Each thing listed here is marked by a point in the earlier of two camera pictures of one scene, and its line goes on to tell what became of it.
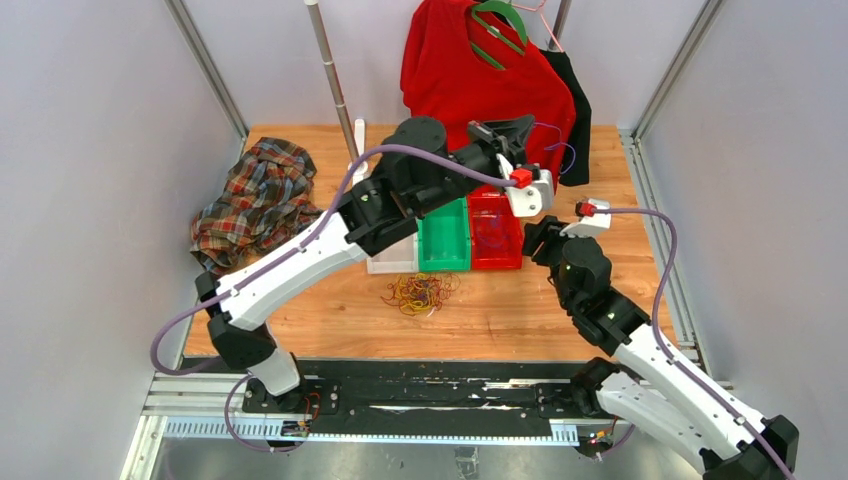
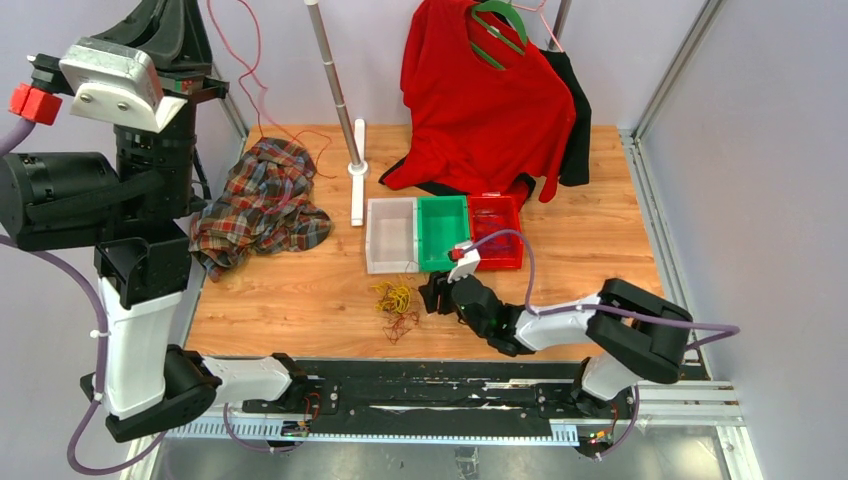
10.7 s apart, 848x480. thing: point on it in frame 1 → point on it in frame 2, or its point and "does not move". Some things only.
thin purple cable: (558, 144) → (467, 249)
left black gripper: (494, 144) → (157, 29)
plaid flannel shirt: (264, 196) does not move
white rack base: (360, 141) does not move
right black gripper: (548, 231) → (437, 289)
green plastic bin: (444, 239) does not move
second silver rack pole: (561, 21) does not move
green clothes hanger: (511, 14) does not move
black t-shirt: (575, 169) does not move
